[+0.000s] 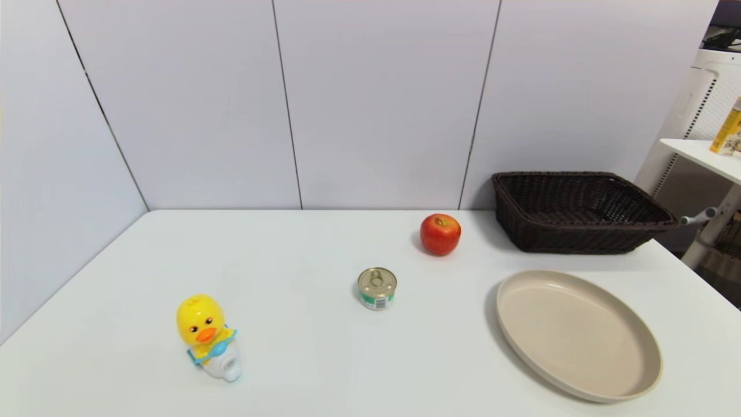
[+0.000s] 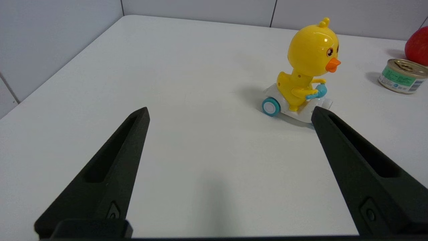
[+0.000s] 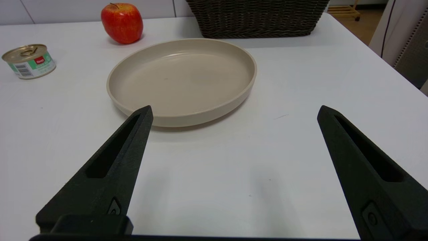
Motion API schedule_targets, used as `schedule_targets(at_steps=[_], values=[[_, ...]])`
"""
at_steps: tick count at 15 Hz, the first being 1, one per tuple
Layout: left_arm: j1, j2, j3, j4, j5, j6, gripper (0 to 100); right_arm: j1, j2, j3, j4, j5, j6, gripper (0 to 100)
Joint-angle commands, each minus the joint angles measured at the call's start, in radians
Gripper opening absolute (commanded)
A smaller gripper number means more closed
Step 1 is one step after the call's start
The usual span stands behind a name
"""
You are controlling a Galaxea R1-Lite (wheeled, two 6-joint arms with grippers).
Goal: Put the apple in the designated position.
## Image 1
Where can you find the red apple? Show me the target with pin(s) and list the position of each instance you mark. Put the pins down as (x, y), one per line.
(440, 235)

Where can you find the small tin can, green label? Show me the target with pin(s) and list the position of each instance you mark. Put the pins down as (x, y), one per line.
(377, 288)

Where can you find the yellow duck toy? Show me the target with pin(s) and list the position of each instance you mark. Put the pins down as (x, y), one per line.
(204, 330)

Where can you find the dark brown wicker basket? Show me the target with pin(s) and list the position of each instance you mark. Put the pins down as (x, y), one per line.
(579, 231)

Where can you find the beige oval plate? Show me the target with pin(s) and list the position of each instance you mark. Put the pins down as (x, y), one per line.
(579, 336)

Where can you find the white side table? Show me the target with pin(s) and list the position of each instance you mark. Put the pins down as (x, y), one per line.
(703, 152)

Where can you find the white perforated panel unit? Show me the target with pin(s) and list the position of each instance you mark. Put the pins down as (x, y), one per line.
(703, 98)

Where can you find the yellow printed box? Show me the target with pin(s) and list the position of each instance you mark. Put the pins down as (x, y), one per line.
(729, 133)

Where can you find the dark object on panel unit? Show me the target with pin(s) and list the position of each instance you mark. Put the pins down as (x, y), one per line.
(723, 39)

